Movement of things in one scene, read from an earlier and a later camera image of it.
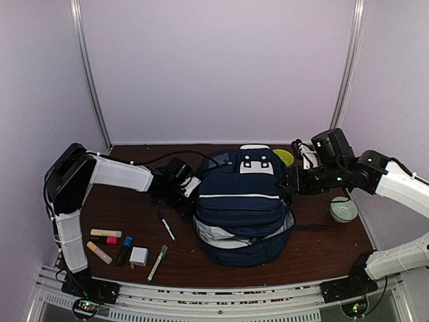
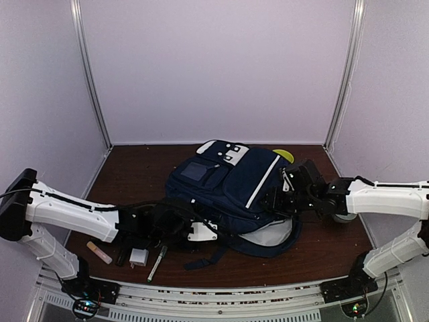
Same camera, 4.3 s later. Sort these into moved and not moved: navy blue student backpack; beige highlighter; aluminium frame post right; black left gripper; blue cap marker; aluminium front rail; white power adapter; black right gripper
Moved: navy blue student backpack; black left gripper; black right gripper
Not moved: beige highlighter; aluminium front rail; aluminium frame post right; blue cap marker; white power adapter
